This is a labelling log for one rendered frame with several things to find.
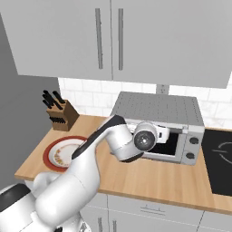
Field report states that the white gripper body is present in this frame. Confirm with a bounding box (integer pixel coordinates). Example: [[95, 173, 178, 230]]
[[156, 126, 170, 144]]

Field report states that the toaster oven door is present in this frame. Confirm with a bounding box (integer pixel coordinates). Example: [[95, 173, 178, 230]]
[[141, 150, 183, 165]]

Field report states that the silver toaster oven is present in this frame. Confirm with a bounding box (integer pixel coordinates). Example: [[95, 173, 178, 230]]
[[110, 91, 207, 166]]

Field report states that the dark toaster oven knob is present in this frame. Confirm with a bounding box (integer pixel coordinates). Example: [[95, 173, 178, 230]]
[[185, 151, 197, 160], [188, 136, 200, 146]]

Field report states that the grey base cupboard door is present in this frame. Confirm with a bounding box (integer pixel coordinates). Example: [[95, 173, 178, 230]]
[[79, 206, 110, 232], [107, 209, 201, 232]]

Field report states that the kebab skewer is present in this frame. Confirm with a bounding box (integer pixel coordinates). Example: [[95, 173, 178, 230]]
[[53, 144, 73, 168]]

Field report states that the black hob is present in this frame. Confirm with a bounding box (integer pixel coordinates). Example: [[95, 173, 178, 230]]
[[200, 128, 232, 198]]

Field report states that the grey drawer front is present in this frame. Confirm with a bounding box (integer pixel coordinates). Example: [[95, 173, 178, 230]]
[[106, 194, 206, 227], [198, 210, 232, 232], [86, 192, 109, 210]]

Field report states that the brown wooden knife block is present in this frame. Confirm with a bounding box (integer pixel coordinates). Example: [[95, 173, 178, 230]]
[[45, 100, 81, 132]]

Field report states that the red-rimmed white plate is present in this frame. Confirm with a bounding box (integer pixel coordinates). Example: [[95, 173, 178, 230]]
[[42, 135, 98, 173]]

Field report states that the grey wall socket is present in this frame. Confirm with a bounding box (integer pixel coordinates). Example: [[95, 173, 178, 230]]
[[155, 83, 170, 95]]

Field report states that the grey drawer handle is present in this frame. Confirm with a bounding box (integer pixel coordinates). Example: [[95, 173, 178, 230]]
[[140, 204, 168, 217]]

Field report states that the grey wall cupboard door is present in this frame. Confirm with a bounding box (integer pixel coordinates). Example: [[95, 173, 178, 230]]
[[0, 0, 113, 82], [111, 0, 232, 90]]

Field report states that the grey cupboard door handle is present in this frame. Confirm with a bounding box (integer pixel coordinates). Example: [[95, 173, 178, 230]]
[[94, 7, 104, 70], [117, 7, 125, 72]]

